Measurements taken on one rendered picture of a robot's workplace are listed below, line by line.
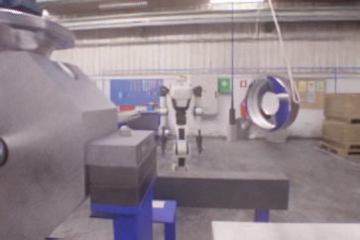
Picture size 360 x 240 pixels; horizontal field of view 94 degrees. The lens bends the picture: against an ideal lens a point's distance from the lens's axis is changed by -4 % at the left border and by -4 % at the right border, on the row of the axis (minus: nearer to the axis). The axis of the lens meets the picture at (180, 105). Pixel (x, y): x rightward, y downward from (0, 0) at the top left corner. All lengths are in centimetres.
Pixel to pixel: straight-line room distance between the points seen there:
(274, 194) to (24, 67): 97
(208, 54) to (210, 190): 521
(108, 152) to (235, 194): 61
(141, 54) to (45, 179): 577
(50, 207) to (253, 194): 73
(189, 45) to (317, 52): 389
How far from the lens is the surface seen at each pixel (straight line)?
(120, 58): 635
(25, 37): 62
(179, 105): 213
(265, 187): 90
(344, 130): 500
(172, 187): 86
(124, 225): 53
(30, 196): 59
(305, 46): 671
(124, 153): 43
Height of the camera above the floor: 121
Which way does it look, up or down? 2 degrees down
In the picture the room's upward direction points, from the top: straight up
